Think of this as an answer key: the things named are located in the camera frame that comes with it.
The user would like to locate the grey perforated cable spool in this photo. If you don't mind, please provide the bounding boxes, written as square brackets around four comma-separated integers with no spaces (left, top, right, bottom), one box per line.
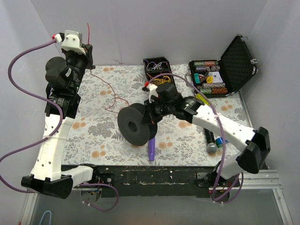
[117,103,158,146]

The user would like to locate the long red cable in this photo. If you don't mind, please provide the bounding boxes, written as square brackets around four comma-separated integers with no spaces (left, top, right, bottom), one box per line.
[86,22,130,115]

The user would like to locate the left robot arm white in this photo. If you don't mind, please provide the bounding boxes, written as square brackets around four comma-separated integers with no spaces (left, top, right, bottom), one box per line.
[21,44,100,199]

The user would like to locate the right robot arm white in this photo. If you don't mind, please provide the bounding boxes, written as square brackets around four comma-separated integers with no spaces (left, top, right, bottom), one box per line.
[143,82,270,186]

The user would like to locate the yellow big blind button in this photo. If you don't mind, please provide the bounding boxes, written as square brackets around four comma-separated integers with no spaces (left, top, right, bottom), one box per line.
[206,76,214,83]

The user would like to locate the floral patterned table mat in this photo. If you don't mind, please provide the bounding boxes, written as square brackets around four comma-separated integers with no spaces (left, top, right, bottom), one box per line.
[45,65,261,167]

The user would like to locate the black glitter microphone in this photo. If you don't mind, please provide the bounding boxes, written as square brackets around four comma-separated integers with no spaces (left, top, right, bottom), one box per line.
[204,129,218,154]

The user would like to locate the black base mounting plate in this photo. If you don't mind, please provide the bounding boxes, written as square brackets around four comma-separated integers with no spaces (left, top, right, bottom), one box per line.
[73,165,241,199]

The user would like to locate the white card deck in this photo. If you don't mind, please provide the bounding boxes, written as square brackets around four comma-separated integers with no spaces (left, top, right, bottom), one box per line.
[209,71,223,83]

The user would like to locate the blue green brick block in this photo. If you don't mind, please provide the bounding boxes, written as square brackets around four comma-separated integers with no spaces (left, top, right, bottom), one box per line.
[215,137,229,148]

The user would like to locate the black poker chip case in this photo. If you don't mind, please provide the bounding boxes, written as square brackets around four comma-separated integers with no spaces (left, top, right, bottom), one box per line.
[189,35,258,98]

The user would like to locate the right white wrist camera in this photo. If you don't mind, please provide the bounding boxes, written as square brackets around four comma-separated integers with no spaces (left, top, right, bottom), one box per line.
[142,82,159,103]

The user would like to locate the yellow wire bundle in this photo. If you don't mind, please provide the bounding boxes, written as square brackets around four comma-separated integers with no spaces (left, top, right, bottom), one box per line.
[150,75,172,87]

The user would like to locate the black compartment cable box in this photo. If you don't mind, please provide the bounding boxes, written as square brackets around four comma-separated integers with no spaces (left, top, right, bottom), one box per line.
[142,57,175,86]

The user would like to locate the white purple wire bundle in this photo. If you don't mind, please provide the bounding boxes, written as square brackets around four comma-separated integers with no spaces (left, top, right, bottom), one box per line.
[146,60,168,72]

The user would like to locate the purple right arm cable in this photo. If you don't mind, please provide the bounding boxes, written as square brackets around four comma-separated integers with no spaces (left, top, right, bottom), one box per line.
[150,73,244,204]

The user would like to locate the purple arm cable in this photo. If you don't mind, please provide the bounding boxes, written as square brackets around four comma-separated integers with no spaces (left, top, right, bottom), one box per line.
[150,73,244,204]
[0,38,120,211]

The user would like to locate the blue loop cord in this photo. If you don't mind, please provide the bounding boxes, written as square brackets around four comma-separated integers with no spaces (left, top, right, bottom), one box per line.
[38,210,53,225]

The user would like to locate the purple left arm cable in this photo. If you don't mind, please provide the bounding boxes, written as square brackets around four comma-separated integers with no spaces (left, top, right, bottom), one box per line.
[0,38,120,211]

